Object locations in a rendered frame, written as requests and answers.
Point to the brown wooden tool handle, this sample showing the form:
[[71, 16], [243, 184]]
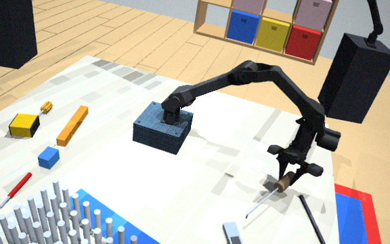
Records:
[[280, 186]]

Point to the yellow ribbed screwdriver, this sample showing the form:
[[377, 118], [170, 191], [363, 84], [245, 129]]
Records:
[[46, 107]]

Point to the blue tape strip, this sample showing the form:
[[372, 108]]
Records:
[[106, 212]]

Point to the yellow box with black ends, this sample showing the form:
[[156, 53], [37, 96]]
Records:
[[24, 125]]

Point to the red-handled tool with grey metal tip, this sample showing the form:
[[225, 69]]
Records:
[[16, 189]]

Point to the orange rectangular bar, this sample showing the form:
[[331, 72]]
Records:
[[72, 126]]

